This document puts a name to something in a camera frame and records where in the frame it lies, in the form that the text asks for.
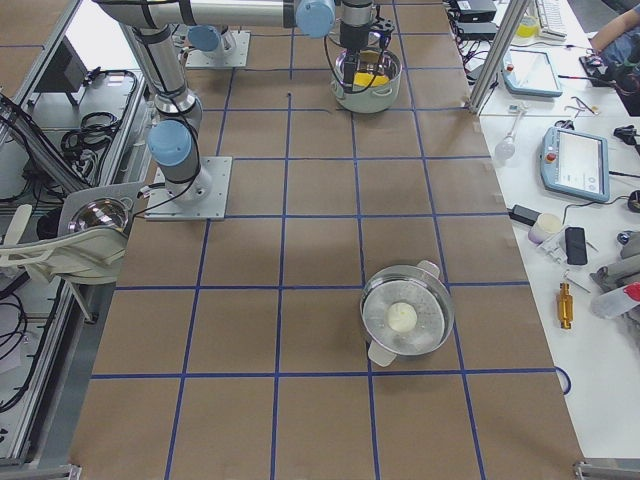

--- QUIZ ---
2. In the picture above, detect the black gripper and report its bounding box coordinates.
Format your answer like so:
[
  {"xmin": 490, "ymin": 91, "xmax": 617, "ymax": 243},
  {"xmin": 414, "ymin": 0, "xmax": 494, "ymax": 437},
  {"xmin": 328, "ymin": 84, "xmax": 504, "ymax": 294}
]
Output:
[{"xmin": 340, "ymin": 24, "xmax": 369, "ymax": 83}]

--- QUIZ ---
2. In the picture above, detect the yellow corn cob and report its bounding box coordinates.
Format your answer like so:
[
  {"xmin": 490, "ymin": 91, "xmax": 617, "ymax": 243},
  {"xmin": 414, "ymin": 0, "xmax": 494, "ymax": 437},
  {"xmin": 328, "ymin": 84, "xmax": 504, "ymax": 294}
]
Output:
[{"xmin": 353, "ymin": 72, "xmax": 389, "ymax": 88}]

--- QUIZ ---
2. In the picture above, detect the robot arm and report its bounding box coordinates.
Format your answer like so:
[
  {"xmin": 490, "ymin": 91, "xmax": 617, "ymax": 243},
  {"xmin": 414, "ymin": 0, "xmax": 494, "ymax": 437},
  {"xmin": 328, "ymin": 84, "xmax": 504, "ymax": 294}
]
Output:
[{"xmin": 98, "ymin": 1, "xmax": 374, "ymax": 124}]

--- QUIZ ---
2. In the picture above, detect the person forearm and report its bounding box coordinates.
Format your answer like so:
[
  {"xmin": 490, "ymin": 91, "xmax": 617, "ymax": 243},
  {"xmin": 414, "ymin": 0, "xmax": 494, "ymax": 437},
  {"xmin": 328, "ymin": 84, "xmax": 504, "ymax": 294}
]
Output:
[{"xmin": 590, "ymin": 10, "xmax": 639, "ymax": 52}]

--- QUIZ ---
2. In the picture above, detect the pale green electric pot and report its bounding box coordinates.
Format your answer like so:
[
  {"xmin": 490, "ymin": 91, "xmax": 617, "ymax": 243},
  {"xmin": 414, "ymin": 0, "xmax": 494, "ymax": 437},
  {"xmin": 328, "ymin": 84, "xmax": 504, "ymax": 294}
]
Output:
[{"xmin": 330, "ymin": 48, "xmax": 402, "ymax": 114}]

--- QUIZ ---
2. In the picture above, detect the steel steamer pot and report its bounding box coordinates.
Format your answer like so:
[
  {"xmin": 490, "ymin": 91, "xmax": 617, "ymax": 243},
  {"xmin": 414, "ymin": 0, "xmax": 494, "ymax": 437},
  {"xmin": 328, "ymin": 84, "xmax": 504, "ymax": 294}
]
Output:
[{"xmin": 360, "ymin": 260, "xmax": 455, "ymax": 367}]

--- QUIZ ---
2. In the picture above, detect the yellow tape roll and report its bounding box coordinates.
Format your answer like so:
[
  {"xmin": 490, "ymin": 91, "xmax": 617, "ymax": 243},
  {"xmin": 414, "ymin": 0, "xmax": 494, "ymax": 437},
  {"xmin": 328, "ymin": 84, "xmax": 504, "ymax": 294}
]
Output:
[{"xmin": 515, "ymin": 15, "xmax": 539, "ymax": 38}]

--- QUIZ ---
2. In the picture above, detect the blue teach pendant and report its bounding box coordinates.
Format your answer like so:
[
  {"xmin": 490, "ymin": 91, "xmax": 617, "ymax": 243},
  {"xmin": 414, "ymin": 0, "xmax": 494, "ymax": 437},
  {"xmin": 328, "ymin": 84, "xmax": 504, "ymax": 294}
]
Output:
[{"xmin": 502, "ymin": 49, "xmax": 563, "ymax": 98}]

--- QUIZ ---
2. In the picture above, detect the small black adapter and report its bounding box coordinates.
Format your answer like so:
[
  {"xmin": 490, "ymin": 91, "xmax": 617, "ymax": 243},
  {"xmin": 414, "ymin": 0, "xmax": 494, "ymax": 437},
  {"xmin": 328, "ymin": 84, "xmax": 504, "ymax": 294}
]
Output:
[{"xmin": 508, "ymin": 204, "xmax": 541, "ymax": 226}]

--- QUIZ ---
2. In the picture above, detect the white bun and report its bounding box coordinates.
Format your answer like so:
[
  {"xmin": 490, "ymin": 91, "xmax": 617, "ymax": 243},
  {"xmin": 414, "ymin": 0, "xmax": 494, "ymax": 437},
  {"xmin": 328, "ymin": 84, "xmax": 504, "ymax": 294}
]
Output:
[{"xmin": 386, "ymin": 302, "xmax": 418, "ymax": 333}]

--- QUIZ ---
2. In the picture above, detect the steel bowl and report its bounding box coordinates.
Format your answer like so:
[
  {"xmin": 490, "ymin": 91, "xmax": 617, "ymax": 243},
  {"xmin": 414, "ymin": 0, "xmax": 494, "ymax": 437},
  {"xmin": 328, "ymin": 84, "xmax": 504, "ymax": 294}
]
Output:
[{"xmin": 67, "ymin": 198, "xmax": 129, "ymax": 233}]

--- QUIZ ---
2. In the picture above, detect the black phone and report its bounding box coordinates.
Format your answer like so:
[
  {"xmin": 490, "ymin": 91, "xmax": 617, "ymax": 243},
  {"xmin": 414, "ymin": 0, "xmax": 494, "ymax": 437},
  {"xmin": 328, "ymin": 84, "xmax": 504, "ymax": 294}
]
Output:
[{"xmin": 564, "ymin": 227, "xmax": 588, "ymax": 266}]

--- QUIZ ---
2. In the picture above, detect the gold brass fitting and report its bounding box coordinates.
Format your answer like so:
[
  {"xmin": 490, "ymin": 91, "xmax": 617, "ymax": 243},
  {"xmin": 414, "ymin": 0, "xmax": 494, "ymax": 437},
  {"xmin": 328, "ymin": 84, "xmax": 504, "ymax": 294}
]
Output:
[{"xmin": 556, "ymin": 282, "xmax": 574, "ymax": 330}]

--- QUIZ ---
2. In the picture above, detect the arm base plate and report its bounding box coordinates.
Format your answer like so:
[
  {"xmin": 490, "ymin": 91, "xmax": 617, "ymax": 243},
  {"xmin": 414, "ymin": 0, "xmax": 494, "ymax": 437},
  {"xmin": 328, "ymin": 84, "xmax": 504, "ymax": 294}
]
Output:
[
  {"xmin": 144, "ymin": 156, "xmax": 233, "ymax": 221},
  {"xmin": 186, "ymin": 26, "xmax": 250, "ymax": 69}
]

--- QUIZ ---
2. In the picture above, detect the aluminium frame post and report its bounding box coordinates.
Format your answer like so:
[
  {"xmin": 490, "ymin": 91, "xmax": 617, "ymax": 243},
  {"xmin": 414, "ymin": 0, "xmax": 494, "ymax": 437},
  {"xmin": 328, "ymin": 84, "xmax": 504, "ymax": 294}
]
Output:
[{"xmin": 467, "ymin": 0, "xmax": 528, "ymax": 114}]

